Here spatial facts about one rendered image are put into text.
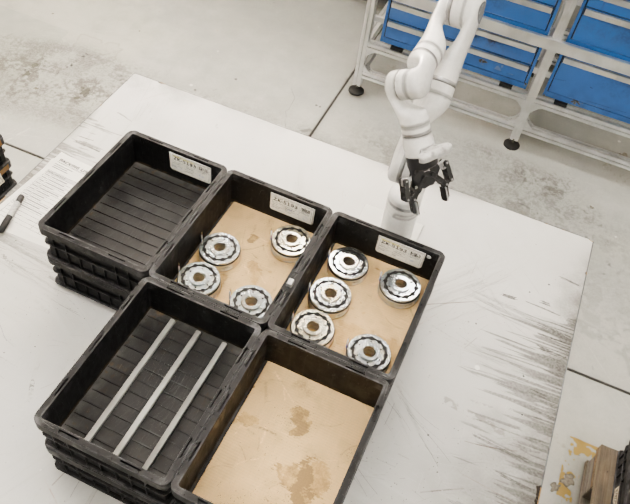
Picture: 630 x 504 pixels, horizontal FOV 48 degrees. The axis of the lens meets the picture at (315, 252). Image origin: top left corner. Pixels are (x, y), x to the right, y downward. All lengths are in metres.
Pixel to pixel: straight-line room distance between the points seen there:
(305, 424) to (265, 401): 0.10
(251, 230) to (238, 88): 1.87
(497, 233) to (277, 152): 0.72
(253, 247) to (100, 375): 0.50
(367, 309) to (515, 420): 0.45
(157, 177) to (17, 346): 0.57
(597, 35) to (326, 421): 2.23
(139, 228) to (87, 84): 1.91
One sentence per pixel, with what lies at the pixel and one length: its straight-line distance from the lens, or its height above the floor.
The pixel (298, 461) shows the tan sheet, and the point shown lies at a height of 0.83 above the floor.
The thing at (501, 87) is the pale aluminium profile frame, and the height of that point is 0.30.
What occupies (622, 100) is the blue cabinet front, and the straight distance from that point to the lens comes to 3.43.
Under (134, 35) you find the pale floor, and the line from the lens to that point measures 4.00.
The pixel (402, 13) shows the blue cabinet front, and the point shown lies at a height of 0.49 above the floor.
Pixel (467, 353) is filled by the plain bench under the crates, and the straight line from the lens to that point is 1.87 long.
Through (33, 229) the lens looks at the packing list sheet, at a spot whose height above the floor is 0.70.
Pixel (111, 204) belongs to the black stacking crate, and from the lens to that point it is 1.92.
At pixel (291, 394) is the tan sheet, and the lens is 1.57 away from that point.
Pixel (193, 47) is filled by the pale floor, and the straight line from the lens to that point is 3.91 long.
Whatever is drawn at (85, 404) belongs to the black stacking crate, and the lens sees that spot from 1.58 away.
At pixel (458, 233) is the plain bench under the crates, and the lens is 2.12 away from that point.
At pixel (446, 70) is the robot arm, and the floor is 1.20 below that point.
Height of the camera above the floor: 2.21
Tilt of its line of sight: 50 degrees down
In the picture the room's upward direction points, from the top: 9 degrees clockwise
